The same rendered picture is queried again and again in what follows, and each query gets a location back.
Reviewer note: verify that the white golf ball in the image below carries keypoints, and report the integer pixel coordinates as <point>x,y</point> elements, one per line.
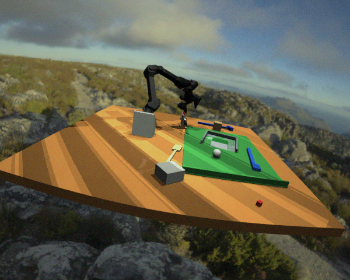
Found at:
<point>216,153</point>

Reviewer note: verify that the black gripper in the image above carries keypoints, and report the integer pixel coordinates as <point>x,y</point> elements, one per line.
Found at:
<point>189,99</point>

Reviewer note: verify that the green putting mat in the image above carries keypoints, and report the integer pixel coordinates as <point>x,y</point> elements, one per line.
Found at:
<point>197,154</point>

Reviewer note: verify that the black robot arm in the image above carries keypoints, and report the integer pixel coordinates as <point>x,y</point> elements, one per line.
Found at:
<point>153,102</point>

